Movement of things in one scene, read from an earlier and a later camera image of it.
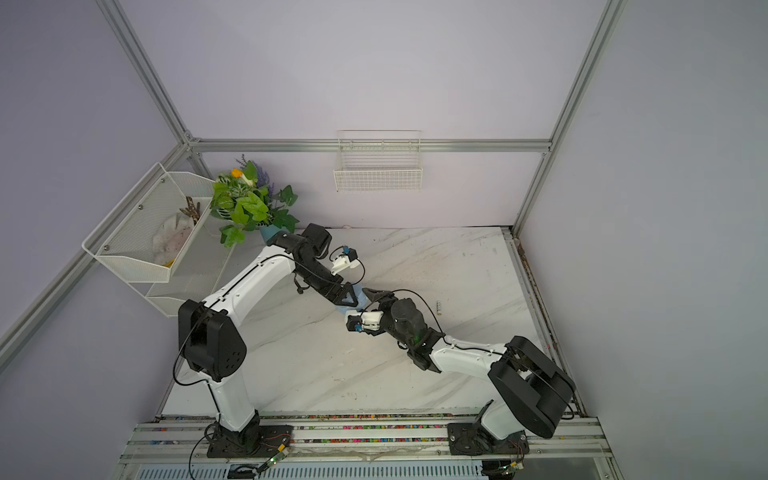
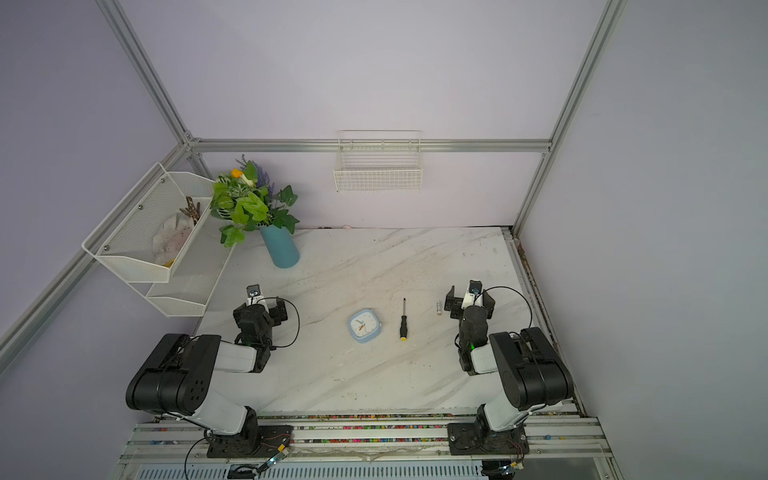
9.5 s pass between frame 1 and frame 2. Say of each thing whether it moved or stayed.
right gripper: moved
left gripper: moved
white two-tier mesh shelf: stayed
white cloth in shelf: stayed
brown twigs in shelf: stayed
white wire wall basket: stayed
